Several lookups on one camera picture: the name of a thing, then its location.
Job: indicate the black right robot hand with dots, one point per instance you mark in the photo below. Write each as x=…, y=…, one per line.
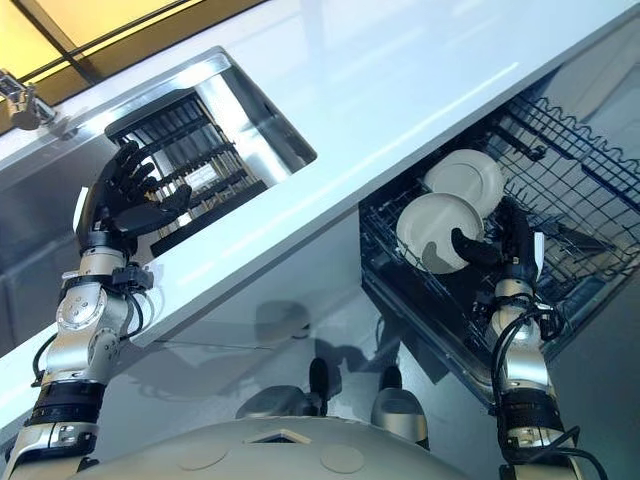
x=515, y=235

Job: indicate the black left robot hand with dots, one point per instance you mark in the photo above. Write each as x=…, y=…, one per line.
x=132, y=217

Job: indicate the white round plate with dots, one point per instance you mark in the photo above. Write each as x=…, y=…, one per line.
x=434, y=230
x=470, y=175

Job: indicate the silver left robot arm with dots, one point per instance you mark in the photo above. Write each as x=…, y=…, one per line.
x=75, y=330

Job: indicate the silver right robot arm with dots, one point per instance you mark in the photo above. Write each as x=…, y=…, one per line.
x=525, y=370

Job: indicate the black dish drying rack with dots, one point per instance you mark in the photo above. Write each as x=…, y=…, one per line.
x=200, y=160

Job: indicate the stainless steel sink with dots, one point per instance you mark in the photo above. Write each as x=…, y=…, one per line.
x=210, y=145

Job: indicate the chrome faucet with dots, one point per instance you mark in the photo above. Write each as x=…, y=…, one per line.
x=22, y=102

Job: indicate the silver right robot leg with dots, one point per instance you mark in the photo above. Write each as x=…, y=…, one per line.
x=400, y=405

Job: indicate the silver robot leg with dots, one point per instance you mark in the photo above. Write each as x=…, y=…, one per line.
x=400, y=405
x=295, y=395

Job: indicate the silver left robot leg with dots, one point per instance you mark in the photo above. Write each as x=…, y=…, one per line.
x=295, y=395

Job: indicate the silver robot torso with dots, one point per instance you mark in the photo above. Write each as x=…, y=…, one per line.
x=310, y=450

